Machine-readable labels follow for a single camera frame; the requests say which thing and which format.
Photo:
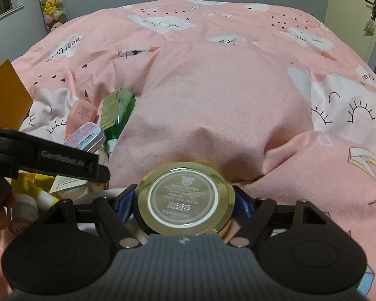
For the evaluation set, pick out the grey round jar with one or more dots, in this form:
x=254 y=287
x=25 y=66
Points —
x=23 y=213

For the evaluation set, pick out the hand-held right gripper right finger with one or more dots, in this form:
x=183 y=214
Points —
x=242 y=205

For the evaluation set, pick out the orange cardboard box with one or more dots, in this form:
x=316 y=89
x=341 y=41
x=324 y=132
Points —
x=4 y=97

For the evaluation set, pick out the cream door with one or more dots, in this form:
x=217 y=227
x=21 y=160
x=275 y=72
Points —
x=354 y=12

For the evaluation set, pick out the yellow tube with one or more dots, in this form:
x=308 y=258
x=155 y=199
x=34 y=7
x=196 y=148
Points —
x=28 y=186

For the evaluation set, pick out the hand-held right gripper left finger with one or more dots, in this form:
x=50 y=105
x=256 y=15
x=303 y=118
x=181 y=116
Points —
x=126 y=200

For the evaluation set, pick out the small hanging pouch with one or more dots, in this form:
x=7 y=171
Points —
x=369 y=26

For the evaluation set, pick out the gold round compact case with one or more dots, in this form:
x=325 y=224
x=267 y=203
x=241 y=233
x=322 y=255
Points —
x=185 y=193

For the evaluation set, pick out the white label tag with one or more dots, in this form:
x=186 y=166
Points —
x=72 y=183

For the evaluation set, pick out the green transparent bottle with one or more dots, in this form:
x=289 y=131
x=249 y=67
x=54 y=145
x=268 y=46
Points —
x=120 y=113

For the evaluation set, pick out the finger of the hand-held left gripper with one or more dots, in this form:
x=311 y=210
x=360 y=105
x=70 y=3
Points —
x=65 y=163

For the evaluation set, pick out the pink rectangular tin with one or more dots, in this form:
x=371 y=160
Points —
x=86 y=136

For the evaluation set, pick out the pink squeeze tube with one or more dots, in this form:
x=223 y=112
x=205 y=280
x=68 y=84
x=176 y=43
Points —
x=80 y=116

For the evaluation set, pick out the pink printed blanket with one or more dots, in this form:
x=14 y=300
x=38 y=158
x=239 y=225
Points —
x=238 y=94

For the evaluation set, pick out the plush toy wall hanging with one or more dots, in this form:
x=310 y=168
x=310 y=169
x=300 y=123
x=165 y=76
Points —
x=51 y=0

